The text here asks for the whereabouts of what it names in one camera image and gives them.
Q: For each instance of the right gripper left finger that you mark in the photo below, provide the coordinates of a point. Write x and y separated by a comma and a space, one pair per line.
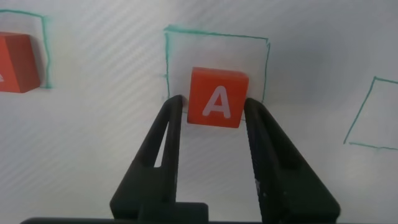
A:
152, 180

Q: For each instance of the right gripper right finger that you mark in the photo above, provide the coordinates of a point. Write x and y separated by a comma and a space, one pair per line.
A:
286, 180

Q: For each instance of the orange block letter A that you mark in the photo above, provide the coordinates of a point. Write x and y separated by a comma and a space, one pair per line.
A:
217, 98
17, 62

